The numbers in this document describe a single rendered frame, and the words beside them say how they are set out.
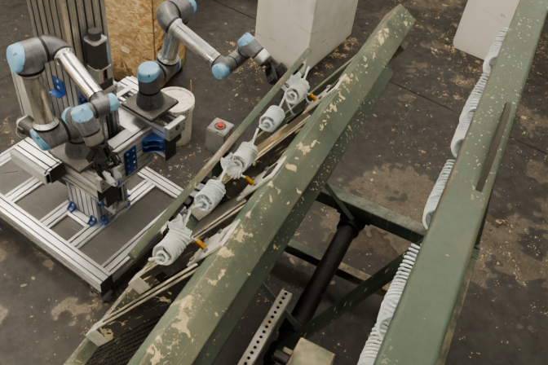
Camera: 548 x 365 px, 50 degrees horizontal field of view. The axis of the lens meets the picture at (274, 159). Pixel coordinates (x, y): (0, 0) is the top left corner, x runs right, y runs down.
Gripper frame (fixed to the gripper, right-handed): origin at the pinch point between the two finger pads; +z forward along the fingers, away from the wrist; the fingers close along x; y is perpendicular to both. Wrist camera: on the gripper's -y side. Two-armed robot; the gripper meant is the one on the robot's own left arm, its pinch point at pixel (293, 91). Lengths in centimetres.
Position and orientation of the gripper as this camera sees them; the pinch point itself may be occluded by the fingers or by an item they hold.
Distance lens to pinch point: 281.7
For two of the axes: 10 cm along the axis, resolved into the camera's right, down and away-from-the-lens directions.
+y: 2.1, -4.1, 8.9
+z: 7.0, 7.0, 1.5
